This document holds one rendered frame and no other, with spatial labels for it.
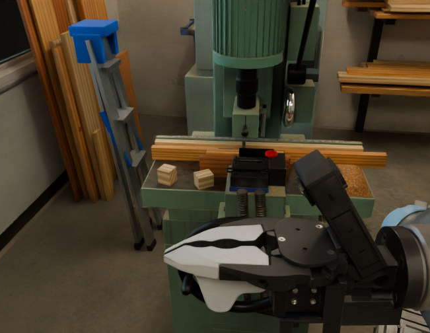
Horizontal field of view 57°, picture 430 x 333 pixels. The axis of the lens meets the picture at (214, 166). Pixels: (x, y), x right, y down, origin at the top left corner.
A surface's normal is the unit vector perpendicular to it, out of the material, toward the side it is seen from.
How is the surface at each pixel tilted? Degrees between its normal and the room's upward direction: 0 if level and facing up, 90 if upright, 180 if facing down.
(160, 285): 0
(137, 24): 90
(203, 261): 37
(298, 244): 8
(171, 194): 90
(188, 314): 90
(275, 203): 90
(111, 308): 0
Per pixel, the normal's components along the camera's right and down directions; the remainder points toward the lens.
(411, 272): -0.01, -0.11
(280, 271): -0.02, -0.92
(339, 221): 0.04, 0.38
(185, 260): -0.44, -0.48
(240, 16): -0.30, 0.48
